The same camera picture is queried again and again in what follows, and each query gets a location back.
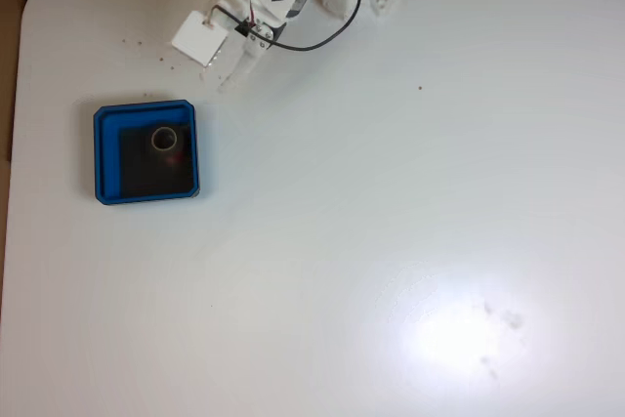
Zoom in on red tape roll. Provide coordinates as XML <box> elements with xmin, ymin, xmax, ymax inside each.
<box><xmin>147</xmin><ymin>124</ymin><xmax>189</xmax><ymax>170</ymax></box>

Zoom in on blue box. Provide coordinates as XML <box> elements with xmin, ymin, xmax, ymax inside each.
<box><xmin>92</xmin><ymin>99</ymin><xmax>201</xmax><ymax>205</ymax></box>

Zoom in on black foam pad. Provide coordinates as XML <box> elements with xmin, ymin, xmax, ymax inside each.
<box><xmin>118</xmin><ymin>124</ymin><xmax>193</xmax><ymax>195</ymax></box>

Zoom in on white camera box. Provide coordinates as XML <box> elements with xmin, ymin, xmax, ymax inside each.
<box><xmin>171</xmin><ymin>11</ymin><xmax>230</xmax><ymax>67</ymax></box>

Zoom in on black cable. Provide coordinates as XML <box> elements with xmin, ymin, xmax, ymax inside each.
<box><xmin>209</xmin><ymin>0</ymin><xmax>367</xmax><ymax>53</ymax></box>

